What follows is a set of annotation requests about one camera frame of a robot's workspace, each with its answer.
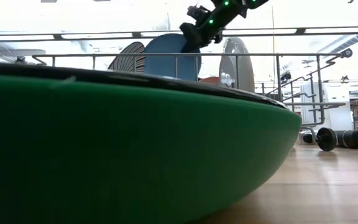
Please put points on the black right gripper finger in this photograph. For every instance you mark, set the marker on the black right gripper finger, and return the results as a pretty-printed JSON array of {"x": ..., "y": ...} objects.
[{"x": 191, "y": 47}]

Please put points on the white plate red rim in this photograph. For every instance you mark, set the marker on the white plate red rim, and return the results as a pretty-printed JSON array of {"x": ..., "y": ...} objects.
[{"x": 244, "y": 71}]

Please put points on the green plate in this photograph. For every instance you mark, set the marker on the green plate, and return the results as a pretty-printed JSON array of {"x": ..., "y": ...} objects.
[{"x": 104, "y": 155}]

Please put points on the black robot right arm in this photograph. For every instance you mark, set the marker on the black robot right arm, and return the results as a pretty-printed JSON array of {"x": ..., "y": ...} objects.
[{"x": 233, "y": 8}]

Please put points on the blue dashed ceiling strip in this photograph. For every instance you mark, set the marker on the blue dashed ceiling strip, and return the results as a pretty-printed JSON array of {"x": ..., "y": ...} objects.
[{"x": 343, "y": 42}]

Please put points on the round dark ceiling lamp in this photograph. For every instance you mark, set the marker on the round dark ceiling lamp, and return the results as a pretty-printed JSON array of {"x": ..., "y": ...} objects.
[{"x": 346, "y": 53}]

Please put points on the small ceiling fixture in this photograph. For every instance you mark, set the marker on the small ceiling fixture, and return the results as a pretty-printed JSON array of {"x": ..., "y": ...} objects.
[{"x": 345, "y": 78}]

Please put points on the white column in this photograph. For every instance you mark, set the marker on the white column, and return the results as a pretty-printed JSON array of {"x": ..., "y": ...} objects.
[{"x": 337, "y": 118}]

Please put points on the black cylindrical tool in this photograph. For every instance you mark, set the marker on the black cylindrical tool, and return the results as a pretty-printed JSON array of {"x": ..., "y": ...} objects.
[{"x": 351, "y": 139}]

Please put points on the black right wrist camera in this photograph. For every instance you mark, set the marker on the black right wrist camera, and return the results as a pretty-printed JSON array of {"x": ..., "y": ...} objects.
[{"x": 199, "y": 12}]

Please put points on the dark ceiling rail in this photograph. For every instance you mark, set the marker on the dark ceiling rail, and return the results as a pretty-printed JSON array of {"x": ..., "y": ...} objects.
[{"x": 301, "y": 31}]

